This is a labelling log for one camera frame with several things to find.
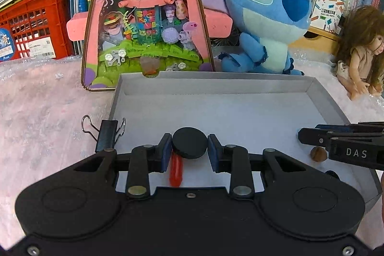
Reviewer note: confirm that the black round lid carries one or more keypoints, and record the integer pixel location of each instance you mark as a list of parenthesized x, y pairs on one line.
[(189, 143)]

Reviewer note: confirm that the red plastic crate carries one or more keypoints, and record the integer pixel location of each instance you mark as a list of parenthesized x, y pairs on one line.
[(35, 28)]

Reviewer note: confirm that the white colourful carton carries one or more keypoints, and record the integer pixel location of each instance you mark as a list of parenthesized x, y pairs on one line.
[(326, 15)]

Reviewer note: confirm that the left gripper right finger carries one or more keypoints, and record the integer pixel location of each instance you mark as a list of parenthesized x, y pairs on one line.
[(234, 160)]

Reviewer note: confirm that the shallow white cardboard box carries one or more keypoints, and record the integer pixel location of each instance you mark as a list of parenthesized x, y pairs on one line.
[(256, 111)]

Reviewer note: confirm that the black round cap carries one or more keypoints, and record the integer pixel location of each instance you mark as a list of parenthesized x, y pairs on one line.
[(332, 174)]

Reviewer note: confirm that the brown haired baby doll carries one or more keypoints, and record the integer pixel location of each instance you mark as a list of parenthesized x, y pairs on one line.
[(359, 57)]

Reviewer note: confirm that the pink triangular diorama house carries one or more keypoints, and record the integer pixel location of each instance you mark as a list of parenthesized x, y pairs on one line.
[(144, 36)]

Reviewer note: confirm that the blue Stitch plush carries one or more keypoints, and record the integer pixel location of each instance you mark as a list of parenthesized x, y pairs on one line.
[(267, 28)]

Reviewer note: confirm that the black clip on box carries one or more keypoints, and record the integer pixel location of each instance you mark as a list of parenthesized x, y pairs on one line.
[(109, 132)]

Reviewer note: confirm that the red small clip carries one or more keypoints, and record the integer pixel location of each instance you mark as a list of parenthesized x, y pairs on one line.
[(176, 171)]

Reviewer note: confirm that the brown nut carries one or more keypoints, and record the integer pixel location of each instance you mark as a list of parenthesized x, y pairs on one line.
[(318, 154)]

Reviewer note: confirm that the wooden drawer box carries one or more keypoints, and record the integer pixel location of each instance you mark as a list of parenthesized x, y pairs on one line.
[(319, 40)]

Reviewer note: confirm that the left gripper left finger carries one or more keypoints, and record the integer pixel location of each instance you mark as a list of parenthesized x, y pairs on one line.
[(144, 160)]

